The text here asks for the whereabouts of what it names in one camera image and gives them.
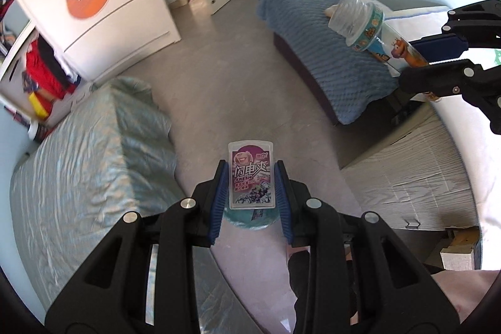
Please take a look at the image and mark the purple candy case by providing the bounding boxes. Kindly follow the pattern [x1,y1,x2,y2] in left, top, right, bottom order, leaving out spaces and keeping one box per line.
[228,139,276,210]

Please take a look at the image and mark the red hanging clothes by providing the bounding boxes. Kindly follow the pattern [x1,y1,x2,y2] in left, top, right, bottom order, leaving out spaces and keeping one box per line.
[21,37,81,121]

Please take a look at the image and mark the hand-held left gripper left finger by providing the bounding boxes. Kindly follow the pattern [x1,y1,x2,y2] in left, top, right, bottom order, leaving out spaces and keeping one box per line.
[44,160,228,334]

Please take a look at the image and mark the white wardrobe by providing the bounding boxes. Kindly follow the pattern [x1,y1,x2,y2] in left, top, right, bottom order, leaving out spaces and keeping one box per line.
[4,0,181,82]

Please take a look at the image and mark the blue textured blanket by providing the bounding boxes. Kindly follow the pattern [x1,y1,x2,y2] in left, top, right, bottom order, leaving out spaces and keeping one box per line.
[256,0,400,125]

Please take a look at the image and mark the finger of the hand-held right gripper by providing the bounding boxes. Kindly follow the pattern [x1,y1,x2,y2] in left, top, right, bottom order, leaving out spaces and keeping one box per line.
[397,59,501,135]
[409,0,501,63]

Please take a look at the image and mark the person's leg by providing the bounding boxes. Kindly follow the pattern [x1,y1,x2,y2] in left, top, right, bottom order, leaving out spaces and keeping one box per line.
[431,269,501,323]

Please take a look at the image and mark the grey wooden table panel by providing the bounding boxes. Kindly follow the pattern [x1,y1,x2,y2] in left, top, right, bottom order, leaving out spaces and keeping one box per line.
[340,105,476,231]

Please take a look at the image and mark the clear bottle with cartoon label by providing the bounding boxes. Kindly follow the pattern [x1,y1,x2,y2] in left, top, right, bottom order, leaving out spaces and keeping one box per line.
[328,0,441,100]

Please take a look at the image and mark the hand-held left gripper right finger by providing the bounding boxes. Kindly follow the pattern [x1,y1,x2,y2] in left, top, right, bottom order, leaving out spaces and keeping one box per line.
[274,160,460,334]

